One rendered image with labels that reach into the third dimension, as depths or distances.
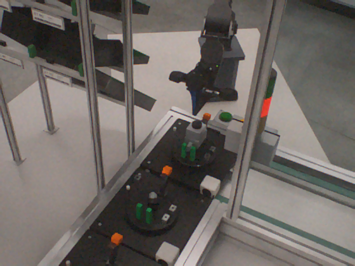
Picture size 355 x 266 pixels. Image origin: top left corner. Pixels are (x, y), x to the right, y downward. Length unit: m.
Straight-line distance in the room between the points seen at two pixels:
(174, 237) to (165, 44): 1.10
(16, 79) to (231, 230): 2.41
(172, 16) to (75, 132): 2.58
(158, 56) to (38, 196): 0.85
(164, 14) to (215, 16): 2.90
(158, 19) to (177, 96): 2.28
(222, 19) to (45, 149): 0.74
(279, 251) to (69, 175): 0.68
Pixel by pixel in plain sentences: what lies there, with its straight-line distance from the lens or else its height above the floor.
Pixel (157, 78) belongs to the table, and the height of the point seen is 0.86.
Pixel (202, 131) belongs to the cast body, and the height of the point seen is 1.08.
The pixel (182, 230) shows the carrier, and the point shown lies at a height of 0.97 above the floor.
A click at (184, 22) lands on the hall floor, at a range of 4.03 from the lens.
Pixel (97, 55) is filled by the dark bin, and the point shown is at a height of 1.31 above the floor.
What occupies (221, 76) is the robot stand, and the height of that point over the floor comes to 0.97.
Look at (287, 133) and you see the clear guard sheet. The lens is 1.04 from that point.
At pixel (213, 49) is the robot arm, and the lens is 1.17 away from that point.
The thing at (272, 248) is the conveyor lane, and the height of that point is 0.92.
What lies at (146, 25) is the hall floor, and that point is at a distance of 3.98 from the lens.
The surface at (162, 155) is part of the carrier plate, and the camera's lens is 1.42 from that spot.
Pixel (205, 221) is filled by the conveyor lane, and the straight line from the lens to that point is 1.28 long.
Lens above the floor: 1.98
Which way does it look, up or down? 42 degrees down
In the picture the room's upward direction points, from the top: 4 degrees clockwise
